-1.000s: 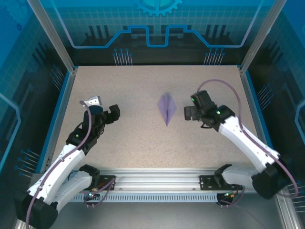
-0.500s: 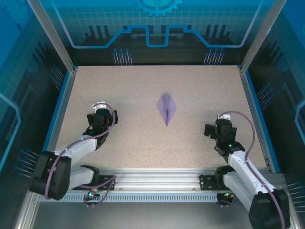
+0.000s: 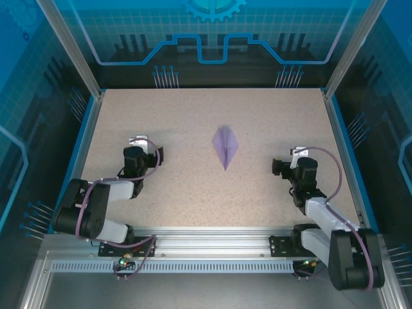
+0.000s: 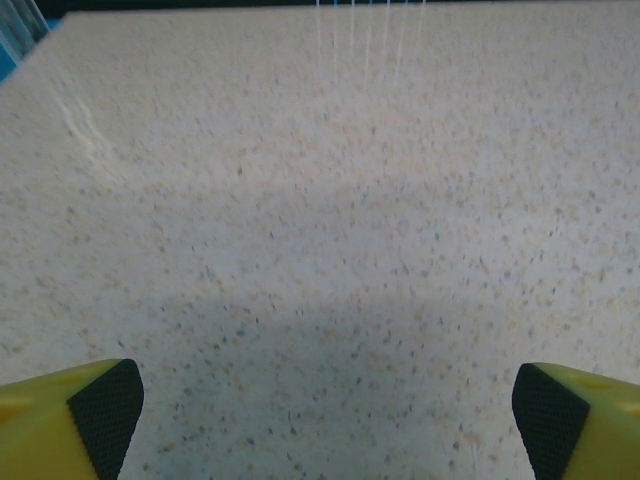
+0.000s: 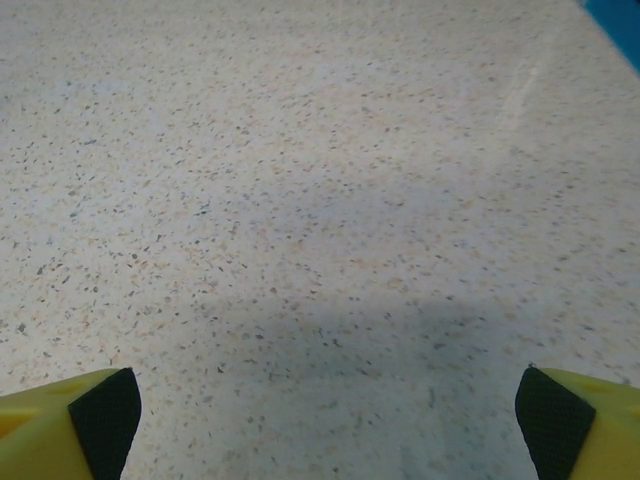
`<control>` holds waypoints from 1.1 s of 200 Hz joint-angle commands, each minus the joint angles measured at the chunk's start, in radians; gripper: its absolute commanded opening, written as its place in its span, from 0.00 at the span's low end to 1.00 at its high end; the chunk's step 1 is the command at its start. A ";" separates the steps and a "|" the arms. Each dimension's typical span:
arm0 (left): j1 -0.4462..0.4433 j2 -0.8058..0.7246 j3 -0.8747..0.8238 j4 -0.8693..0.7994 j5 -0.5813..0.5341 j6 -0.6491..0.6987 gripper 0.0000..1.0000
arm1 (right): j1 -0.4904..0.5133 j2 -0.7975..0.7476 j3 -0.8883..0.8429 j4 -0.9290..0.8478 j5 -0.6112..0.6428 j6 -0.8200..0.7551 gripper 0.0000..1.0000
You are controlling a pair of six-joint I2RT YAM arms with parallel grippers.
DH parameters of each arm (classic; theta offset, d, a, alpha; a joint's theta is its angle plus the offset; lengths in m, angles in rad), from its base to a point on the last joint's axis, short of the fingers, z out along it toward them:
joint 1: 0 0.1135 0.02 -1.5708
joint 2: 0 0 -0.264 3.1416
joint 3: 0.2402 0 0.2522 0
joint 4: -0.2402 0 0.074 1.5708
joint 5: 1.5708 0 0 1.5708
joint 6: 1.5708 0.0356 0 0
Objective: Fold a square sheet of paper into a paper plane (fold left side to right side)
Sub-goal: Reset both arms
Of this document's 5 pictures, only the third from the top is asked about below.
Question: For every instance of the lilac paper sheet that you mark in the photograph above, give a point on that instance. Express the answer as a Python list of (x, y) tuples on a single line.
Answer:
[(225, 145)]

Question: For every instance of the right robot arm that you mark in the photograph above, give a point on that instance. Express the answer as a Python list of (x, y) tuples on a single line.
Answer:
[(341, 257)]

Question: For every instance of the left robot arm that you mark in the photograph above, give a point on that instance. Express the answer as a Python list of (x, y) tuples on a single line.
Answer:
[(96, 222)]

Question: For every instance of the blue table edge strip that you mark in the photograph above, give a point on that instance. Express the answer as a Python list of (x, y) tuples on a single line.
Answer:
[(71, 161), (353, 161)]

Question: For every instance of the aluminium cross beam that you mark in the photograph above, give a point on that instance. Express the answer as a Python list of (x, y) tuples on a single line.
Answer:
[(212, 241)]

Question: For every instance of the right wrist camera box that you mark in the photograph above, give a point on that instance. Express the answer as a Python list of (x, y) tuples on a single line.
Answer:
[(299, 150)]

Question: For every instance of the aluminium side rail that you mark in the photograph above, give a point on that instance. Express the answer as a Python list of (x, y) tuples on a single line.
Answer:
[(82, 154), (344, 161)]

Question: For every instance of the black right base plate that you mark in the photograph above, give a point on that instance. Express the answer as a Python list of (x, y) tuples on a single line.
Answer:
[(280, 248)]

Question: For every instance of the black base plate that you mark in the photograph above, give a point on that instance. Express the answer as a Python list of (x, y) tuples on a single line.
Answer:
[(280, 248), (107, 249)]

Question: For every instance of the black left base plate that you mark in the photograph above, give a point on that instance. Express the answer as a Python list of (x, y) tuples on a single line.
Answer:
[(107, 249)]

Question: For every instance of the aluminium frame post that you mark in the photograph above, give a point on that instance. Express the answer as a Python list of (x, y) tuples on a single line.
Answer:
[(74, 54), (351, 48)]

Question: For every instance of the aluminium lower frame rail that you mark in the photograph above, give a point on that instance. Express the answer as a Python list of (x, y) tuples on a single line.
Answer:
[(391, 296), (35, 283)]

